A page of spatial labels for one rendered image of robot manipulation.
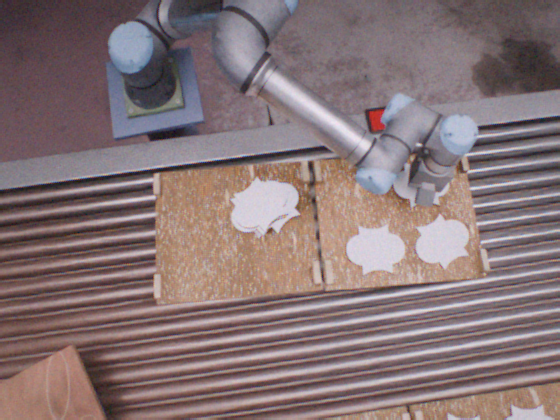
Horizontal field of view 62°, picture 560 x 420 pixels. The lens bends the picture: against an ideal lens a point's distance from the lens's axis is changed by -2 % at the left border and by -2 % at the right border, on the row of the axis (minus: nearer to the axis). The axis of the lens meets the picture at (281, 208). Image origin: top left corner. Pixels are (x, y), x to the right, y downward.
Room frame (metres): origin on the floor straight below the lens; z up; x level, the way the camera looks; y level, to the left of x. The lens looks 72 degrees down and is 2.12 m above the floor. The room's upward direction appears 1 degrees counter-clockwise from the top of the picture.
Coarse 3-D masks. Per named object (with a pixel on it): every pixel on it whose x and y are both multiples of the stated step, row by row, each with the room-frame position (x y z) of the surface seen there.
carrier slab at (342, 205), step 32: (320, 160) 0.52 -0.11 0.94; (320, 192) 0.43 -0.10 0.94; (352, 192) 0.43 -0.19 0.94; (448, 192) 0.43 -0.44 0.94; (320, 224) 0.34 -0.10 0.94; (352, 224) 0.34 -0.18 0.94; (384, 224) 0.34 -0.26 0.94; (416, 224) 0.34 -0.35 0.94; (416, 256) 0.25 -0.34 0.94; (352, 288) 0.18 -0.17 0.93
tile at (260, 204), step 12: (240, 192) 0.41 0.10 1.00; (252, 192) 0.41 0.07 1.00; (264, 192) 0.41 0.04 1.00; (276, 192) 0.41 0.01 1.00; (240, 204) 0.38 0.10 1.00; (252, 204) 0.38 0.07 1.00; (264, 204) 0.38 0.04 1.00; (276, 204) 0.38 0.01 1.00; (240, 216) 0.35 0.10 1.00; (252, 216) 0.35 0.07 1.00; (264, 216) 0.35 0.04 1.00; (276, 216) 0.35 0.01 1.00; (264, 228) 0.32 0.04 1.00
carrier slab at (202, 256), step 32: (192, 192) 0.44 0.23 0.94; (224, 192) 0.44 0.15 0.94; (160, 224) 0.35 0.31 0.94; (192, 224) 0.35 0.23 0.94; (224, 224) 0.35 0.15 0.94; (288, 224) 0.35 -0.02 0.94; (160, 256) 0.27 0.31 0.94; (192, 256) 0.27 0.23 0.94; (224, 256) 0.26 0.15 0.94; (256, 256) 0.26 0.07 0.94; (288, 256) 0.26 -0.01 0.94; (192, 288) 0.18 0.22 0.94; (224, 288) 0.18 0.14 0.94; (256, 288) 0.18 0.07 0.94; (288, 288) 0.18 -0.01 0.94; (320, 288) 0.18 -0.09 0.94
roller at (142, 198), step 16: (496, 144) 0.58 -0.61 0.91; (512, 144) 0.57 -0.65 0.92; (528, 144) 0.57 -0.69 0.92; (544, 144) 0.57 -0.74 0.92; (480, 160) 0.53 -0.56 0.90; (144, 192) 0.45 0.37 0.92; (16, 208) 0.41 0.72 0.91; (32, 208) 0.41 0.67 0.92; (48, 208) 0.41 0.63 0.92; (64, 208) 0.40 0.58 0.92; (80, 208) 0.40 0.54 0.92; (96, 208) 0.41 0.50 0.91; (112, 208) 0.41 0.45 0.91; (128, 208) 0.41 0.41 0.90; (0, 224) 0.37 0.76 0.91
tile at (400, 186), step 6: (408, 168) 0.49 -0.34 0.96; (402, 174) 0.47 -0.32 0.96; (408, 174) 0.47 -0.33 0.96; (396, 180) 0.45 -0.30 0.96; (402, 180) 0.45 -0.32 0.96; (396, 186) 0.44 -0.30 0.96; (402, 186) 0.44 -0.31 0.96; (396, 192) 0.42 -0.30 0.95; (402, 192) 0.42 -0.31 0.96; (408, 192) 0.42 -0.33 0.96; (414, 192) 0.42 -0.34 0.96; (438, 192) 0.42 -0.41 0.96; (444, 192) 0.42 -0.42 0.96; (402, 198) 0.41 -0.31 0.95; (408, 198) 0.40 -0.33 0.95; (414, 198) 0.40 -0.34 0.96; (414, 204) 0.39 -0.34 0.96; (438, 204) 0.39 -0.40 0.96
